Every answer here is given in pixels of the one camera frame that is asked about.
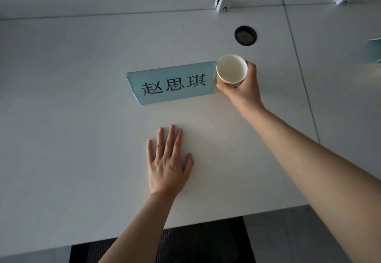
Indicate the person's left middle finger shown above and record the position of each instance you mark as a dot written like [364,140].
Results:
[169,141]

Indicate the person's left hand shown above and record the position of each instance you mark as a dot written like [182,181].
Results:
[166,170]

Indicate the person's right hand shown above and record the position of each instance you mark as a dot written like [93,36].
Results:
[244,91]

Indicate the person's left little finger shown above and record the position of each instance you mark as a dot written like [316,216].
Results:
[150,150]

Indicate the yellow paper cup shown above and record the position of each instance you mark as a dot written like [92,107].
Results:
[230,69]

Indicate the black mesh office chair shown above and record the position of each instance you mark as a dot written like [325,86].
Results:
[166,245]

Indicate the person's right forearm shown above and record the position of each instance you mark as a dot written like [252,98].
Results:
[316,179]

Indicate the light blue name sign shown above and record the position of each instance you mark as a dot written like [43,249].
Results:
[174,83]
[375,50]

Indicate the person's left thumb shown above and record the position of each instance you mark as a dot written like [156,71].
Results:
[188,163]

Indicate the person's left forearm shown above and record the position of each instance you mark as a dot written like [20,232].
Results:
[137,227]

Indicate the person's right thumb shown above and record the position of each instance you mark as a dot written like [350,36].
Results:
[228,88]

